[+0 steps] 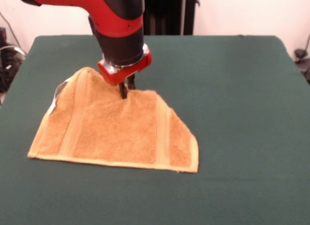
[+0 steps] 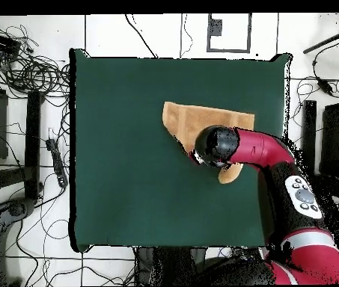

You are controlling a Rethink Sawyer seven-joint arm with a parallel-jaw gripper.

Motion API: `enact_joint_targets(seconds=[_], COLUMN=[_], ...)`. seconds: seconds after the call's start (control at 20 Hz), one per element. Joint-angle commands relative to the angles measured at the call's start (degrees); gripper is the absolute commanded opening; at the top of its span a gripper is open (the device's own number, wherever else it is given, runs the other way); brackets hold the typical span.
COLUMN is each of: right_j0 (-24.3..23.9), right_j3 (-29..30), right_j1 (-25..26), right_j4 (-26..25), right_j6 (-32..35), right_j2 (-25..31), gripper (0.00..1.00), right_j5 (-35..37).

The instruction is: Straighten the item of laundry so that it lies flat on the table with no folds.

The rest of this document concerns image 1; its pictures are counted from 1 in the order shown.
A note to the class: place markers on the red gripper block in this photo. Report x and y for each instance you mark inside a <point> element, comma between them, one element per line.
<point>126,73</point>

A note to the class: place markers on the tan terry towel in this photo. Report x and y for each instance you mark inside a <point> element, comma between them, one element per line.
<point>109,133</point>

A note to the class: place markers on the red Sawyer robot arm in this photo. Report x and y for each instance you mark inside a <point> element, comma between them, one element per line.
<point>116,19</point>

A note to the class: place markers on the dark green table cloth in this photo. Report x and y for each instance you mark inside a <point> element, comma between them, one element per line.
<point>218,113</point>

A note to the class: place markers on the small black box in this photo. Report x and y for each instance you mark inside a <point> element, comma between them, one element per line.
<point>2,36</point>

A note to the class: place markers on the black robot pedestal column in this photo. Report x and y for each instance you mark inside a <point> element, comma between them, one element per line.
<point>169,14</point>

